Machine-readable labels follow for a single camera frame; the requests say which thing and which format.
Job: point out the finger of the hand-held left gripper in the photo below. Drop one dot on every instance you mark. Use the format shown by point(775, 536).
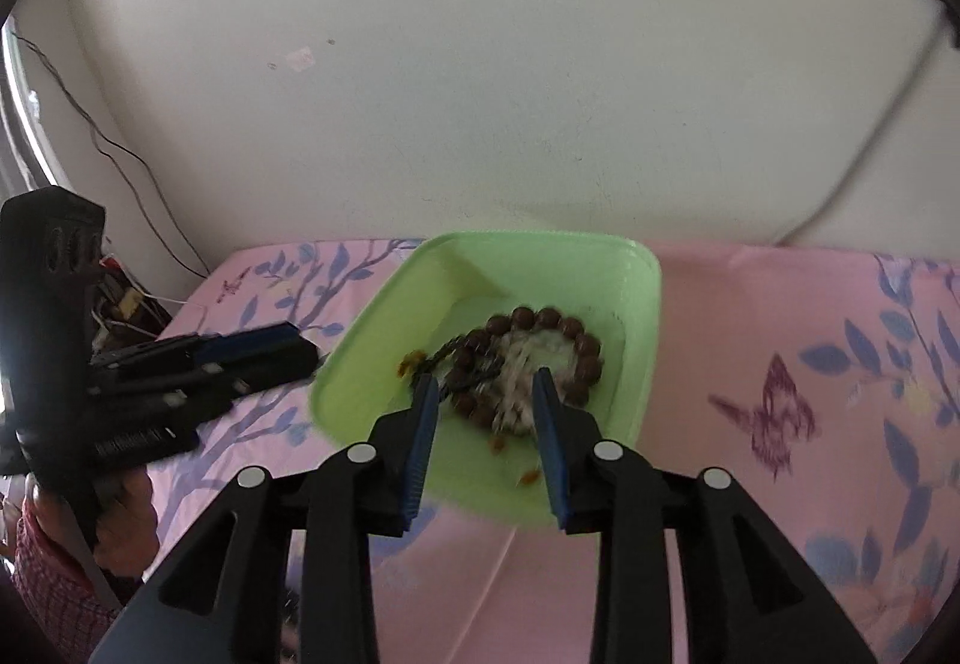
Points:
point(247, 343)
point(172, 397)

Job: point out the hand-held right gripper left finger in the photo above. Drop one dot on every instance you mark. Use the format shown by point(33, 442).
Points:
point(421, 443)

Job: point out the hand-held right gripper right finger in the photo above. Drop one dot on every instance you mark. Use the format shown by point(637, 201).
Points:
point(551, 446)

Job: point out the white pearly jewelry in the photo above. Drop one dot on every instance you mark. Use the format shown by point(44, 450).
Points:
point(517, 364)

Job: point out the green plastic container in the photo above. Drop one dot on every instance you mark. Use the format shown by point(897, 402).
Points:
point(450, 274)

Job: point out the person's left forearm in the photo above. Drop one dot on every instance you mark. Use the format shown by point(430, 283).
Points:
point(52, 589)

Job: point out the person's left hand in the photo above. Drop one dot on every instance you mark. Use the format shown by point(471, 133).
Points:
point(127, 521)

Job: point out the small amber bead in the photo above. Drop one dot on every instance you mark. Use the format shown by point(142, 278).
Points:
point(410, 362)
point(499, 444)
point(529, 478)

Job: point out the pink floral bed sheet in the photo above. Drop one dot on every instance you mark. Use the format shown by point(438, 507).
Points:
point(750, 334)

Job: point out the grey frame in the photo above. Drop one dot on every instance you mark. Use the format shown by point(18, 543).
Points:
point(19, 109)

